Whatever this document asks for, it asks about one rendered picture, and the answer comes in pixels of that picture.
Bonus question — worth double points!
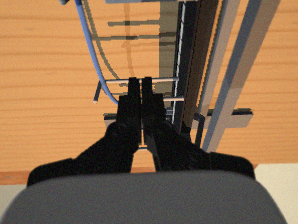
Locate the blue cable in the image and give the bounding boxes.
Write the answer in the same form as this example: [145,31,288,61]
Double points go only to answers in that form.
[74,0,118,105]

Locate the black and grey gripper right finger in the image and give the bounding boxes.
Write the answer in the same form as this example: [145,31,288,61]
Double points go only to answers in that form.
[142,76,256,179]

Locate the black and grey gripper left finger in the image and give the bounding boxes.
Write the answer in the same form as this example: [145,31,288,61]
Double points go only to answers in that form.
[26,77,142,188]

